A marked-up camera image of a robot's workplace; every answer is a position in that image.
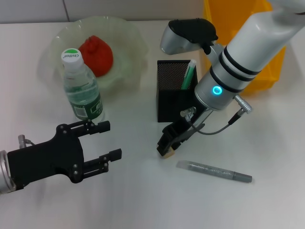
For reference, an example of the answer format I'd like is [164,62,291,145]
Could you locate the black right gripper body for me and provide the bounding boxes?
[163,102,214,142]

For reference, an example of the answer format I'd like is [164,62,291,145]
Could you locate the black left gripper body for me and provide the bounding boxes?
[7,123,85,191]

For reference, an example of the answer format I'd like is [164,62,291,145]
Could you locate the beige eraser with label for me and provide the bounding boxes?
[158,146,174,160]

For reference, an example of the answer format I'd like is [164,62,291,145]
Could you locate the grey marker pen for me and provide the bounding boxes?
[175,159,253,184]

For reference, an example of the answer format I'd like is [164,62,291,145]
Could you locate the clear water bottle green label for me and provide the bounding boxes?
[61,47,105,124]

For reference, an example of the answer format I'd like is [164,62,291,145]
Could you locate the green utility knife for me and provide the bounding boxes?
[180,59,197,91]

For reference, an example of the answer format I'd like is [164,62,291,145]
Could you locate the red object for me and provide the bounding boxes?
[78,35,114,78]

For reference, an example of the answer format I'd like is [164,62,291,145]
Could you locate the black mesh pen holder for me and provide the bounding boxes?
[156,59,200,123]

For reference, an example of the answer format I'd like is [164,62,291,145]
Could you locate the wavy green glass fruit plate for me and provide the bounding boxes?
[49,15,150,92]

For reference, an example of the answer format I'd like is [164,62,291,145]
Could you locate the yellow plastic bin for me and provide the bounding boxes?
[199,0,286,96]

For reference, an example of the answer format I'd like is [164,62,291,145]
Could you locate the left gripper cable with plug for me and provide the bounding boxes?
[18,134,37,148]

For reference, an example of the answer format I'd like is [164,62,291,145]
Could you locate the gripper cable with plug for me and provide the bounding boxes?
[18,134,37,148]
[180,95,253,136]

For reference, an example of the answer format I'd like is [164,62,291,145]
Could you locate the right gripper cable with plug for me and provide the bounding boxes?
[180,95,253,136]

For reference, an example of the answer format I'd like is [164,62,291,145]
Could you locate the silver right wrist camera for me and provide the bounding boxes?
[159,18,219,55]

